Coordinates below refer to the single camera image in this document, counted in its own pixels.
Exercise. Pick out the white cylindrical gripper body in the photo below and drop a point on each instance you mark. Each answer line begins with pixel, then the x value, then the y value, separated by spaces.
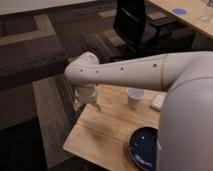
pixel 86 94

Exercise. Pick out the blue round lid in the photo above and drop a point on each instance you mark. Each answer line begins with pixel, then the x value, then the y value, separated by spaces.
pixel 179 11

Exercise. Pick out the white paper cup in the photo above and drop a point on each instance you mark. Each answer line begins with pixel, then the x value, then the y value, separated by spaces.
pixel 135 95

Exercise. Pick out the clear plastic cup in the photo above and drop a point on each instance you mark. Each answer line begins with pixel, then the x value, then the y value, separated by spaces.
pixel 207 11

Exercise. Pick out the dark blue plate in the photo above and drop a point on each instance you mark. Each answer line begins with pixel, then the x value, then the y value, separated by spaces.
pixel 142 148

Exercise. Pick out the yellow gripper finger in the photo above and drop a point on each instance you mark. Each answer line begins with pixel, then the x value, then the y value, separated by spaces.
pixel 77 105
pixel 97 106

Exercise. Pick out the wooden background desk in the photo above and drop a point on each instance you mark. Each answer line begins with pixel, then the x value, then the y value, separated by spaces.
pixel 192 17

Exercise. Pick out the black office chair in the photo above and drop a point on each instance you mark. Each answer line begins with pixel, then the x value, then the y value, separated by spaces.
pixel 139 24

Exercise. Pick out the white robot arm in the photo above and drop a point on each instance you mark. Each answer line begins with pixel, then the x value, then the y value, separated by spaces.
pixel 185 136

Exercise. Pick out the white eraser block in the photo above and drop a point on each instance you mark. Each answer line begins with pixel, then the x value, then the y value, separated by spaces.
pixel 157 102

